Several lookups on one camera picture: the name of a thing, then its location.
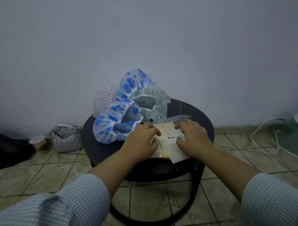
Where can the person's left forearm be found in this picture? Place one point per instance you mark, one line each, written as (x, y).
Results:
(109, 172)

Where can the pink print shower cap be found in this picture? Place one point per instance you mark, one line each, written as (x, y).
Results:
(103, 97)

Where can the pale green appliance base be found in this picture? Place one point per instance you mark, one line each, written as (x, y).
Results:
(289, 139)

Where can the person's left hand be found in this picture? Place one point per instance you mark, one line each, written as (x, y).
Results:
(139, 146)

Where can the silver quilted handbag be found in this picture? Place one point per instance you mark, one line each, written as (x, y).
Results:
(66, 142)

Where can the ribbon spool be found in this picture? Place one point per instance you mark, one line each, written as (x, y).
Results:
(37, 140)

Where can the black bag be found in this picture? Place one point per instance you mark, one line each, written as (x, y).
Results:
(14, 151)

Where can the blue flower shower cap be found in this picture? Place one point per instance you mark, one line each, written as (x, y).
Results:
(130, 83)
(104, 125)

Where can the green print shower cap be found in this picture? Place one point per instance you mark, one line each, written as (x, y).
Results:
(160, 104)

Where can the blue cap clear packet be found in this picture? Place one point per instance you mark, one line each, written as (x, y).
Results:
(178, 119)

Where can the person's right hand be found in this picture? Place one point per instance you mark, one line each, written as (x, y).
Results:
(195, 142)

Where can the cream packet with barcode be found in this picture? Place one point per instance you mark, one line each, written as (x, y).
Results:
(171, 133)

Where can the black round side table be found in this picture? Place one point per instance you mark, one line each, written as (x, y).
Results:
(104, 151)

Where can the person's right forearm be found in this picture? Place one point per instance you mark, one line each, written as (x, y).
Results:
(228, 170)

